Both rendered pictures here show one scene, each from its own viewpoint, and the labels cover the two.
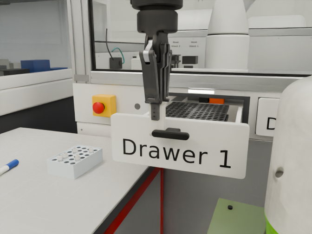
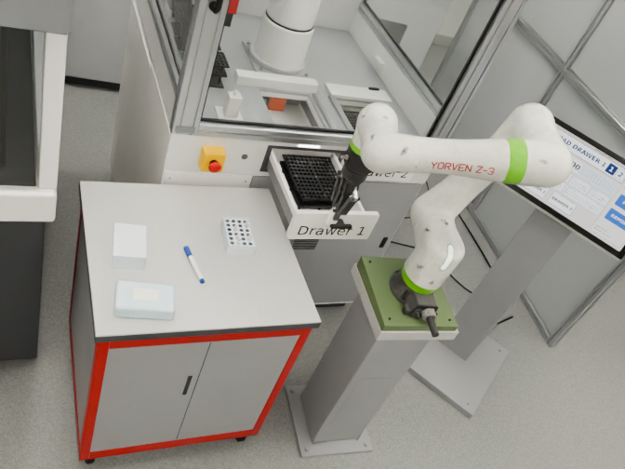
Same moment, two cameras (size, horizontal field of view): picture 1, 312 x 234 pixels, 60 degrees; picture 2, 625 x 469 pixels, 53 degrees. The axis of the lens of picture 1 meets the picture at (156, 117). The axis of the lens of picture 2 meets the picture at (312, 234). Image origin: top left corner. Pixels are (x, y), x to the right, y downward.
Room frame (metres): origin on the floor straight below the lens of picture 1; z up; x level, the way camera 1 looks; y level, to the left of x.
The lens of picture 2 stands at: (-0.34, 1.22, 2.07)
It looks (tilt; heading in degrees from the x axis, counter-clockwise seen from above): 40 degrees down; 307
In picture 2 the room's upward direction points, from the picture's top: 24 degrees clockwise
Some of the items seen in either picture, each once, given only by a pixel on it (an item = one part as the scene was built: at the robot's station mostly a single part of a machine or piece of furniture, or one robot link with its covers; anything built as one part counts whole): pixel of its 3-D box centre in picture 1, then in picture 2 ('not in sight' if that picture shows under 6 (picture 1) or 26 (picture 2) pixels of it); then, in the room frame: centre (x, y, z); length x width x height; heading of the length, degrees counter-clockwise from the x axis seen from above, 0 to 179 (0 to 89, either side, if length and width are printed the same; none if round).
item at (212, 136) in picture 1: (175, 143); (333, 224); (0.54, -0.04, 0.87); 0.29 x 0.02 x 0.11; 71
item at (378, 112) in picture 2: not in sight; (375, 129); (0.52, 0.00, 1.26); 0.13 x 0.11 x 0.14; 143
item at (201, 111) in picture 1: (193, 122); (312, 183); (0.73, -0.10, 0.87); 0.22 x 0.18 x 0.06; 161
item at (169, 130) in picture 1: (172, 133); (339, 223); (0.51, -0.03, 0.91); 0.07 x 0.04 x 0.01; 71
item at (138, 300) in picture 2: not in sight; (144, 300); (0.54, 0.59, 0.78); 0.15 x 0.10 x 0.04; 63
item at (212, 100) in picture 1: (211, 96); not in sight; (1.20, -0.25, 0.86); 0.11 x 0.04 x 0.06; 71
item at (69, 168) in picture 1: (76, 160); (237, 235); (0.67, 0.21, 0.78); 0.12 x 0.08 x 0.04; 158
